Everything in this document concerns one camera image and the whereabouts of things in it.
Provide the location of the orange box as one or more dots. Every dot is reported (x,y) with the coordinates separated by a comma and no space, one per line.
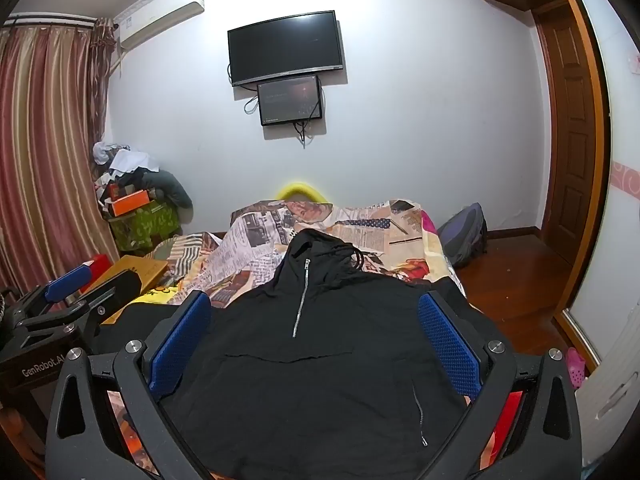
(129,203)

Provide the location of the wall mounted black television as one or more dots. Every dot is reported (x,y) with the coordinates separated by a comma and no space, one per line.
(296,44)

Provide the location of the grey purple backpack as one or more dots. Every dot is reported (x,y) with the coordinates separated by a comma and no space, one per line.
(464,236)

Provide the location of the red tissue box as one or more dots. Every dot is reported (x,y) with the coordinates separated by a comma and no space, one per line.
(98,265)

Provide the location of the white drawer cabinet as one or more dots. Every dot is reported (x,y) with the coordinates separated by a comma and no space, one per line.
(609,396)

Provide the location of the pink croc slipper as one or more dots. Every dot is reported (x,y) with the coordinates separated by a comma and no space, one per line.
(576,367)

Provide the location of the newspaper print bed blanket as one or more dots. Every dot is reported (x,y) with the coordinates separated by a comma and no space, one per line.
(397,239)

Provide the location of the white wall air conditioner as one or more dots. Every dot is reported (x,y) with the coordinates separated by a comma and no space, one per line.
(149,18)

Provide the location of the pile of clothes and papers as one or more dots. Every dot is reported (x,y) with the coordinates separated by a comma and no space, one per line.
(122,166)

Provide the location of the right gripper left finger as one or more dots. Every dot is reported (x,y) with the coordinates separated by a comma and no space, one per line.
(84,440)

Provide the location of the striped red curtain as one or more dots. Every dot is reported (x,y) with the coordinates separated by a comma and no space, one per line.
(54,81)

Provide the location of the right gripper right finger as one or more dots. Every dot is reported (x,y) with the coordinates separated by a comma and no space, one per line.
(522,420)

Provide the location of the small black wall monitor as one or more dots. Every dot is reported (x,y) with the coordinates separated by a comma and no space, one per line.
(288,100)

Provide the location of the black zip hoodie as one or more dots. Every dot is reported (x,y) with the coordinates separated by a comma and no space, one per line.
(324,372)

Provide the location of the green patterned storage box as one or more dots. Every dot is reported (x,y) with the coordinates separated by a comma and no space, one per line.
(144,228)

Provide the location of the yellow garment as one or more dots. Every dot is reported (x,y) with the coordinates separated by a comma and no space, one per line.
(159,295)

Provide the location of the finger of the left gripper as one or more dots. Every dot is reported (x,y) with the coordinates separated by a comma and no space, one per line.
(59,289)

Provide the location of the brown wooden door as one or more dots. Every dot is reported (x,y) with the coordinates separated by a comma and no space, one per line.
(579,138)

